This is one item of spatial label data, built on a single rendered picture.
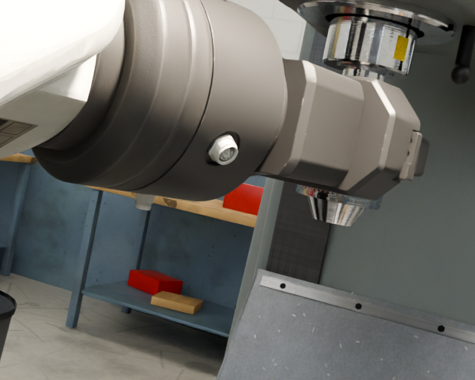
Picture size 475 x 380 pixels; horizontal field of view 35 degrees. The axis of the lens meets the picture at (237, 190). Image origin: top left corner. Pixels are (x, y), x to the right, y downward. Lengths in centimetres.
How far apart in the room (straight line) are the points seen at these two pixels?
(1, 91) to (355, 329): 62
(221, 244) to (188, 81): 471
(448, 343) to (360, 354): 9
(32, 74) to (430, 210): 62
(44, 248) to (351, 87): 534
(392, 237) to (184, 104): 54
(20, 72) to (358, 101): 18
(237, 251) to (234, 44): 466
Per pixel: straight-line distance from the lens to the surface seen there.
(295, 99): 32
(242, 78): 29
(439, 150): 78
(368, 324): 78
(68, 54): 22
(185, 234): 508
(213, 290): 502
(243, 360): 79
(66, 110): 25
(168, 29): 27
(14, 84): 20
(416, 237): 79
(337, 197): 39
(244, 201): 430
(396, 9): 38
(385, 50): 40
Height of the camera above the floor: 122
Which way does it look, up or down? 3 degrees down
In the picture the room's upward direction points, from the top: 12 degrees clockwise
